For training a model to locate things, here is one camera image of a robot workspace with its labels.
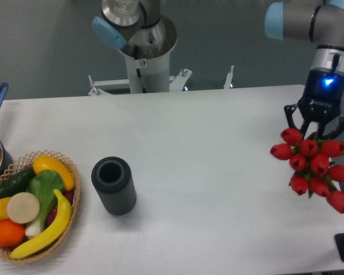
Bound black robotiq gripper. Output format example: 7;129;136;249
284;47;344;140

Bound red tulip bouquet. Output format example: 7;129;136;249
270;128;344;214

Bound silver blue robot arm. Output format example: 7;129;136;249
92;1;344;140

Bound dark grey ribbed vase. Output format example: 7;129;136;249
91;156;137;215

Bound red vegetable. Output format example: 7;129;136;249
46;190;74;227

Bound yellow banana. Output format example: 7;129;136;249
10;189;72;260

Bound yellow squash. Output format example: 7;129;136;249
32;155;75;191

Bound green bok choy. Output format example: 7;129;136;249
25;170;64;238

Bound woven wicker basket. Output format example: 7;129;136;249
0;150;81;264

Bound green cucumber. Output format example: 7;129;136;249
0;166;36;199

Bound beige round disc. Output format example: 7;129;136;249
6;192;40;224

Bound orange fruit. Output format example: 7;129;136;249
0;219;25;248

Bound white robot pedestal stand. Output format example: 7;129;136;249
87;50;235;97

